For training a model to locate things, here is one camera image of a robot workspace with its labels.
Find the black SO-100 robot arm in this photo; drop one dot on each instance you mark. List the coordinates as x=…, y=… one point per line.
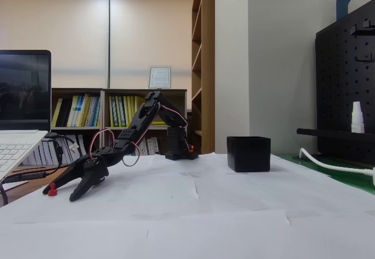
x=137, y=124

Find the white dropper bottle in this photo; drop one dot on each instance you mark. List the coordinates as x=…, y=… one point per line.
x=357, y=121

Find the black pegboard organizer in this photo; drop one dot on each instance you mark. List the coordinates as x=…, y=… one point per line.
x=337, y=95

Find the orange black table clamp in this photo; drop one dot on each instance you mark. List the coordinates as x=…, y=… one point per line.
x=191, y=148

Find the black square box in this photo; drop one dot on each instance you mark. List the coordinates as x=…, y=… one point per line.
x=249, y=156

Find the framed white certificate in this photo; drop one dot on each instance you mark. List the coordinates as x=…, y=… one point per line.
x=160, y=78

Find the tall wooden bookshelf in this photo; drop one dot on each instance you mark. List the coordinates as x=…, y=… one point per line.
x=208, y=65

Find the beige roller blind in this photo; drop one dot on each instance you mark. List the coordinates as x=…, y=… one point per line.
x=58, y=21
x=146, y=21

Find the small red pawn piece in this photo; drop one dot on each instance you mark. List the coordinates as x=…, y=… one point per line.
x=52, y=193

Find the white laptop with dark screen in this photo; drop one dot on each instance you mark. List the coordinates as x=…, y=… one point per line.
x=23, y=95

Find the white paper sheet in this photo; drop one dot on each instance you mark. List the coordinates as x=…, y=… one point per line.
x=293, y=194
x=337, y=235
x=249, y=175
x=219, y=194
x=164, y=168

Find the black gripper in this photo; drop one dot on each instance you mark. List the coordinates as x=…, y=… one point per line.
x=88, y=169

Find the black book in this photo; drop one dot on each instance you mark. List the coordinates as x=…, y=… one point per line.
x=65, y=115

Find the dark blue arched panel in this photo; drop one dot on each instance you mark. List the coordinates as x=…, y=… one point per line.
x=341, y=4

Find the flat lying yellow book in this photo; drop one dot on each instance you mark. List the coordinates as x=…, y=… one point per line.
x=159, y=123

